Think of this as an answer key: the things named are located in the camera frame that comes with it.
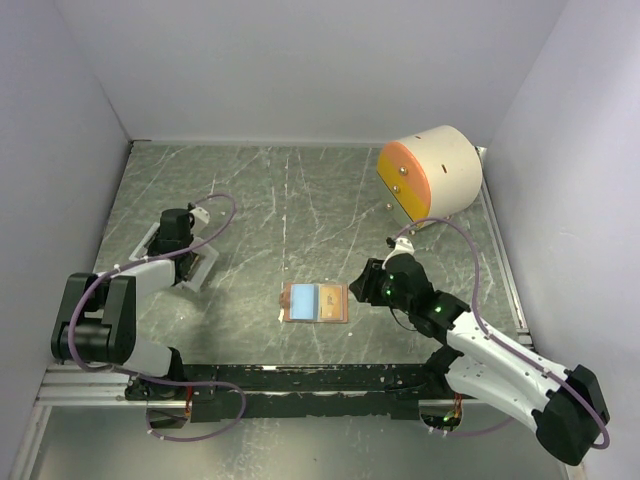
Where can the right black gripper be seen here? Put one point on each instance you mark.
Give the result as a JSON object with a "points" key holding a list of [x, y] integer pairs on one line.
{"points": [[365, 287]]}

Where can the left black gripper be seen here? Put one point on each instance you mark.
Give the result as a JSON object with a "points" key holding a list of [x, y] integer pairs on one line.
{"points": [[155, 247]]}

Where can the gold credit card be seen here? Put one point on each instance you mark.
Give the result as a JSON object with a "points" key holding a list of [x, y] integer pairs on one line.
{"points": [[331, 303]]}

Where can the brown leather card holder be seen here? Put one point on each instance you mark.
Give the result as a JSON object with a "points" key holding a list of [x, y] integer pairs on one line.
{"points": [[299, 303]]}

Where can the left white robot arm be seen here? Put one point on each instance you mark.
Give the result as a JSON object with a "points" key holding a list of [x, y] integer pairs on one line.
{"points": [[97, 317]]}

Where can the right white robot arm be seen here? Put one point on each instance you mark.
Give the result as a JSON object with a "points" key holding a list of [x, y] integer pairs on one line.
{"points": [[564, 408]]}

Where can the white card tray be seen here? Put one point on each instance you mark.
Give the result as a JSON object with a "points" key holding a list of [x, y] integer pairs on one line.
{"points": [[202, 259]]}

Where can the cream round drawer cabinet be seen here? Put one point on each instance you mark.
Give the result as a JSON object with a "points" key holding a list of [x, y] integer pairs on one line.
{"points": [[434, 173]]}

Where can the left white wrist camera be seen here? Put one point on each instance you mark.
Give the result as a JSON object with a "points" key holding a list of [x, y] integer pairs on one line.
{"points": [[199, 218]]}

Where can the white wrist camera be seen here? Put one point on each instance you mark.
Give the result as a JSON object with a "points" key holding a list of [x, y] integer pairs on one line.
{"points": [[199, 218], [399, 246]]}

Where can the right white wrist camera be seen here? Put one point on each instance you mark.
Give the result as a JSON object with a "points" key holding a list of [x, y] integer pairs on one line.
{"points": [[399, 246]]}

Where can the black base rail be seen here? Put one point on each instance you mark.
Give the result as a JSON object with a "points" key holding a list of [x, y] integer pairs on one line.
{"points": [[397, 391]]}

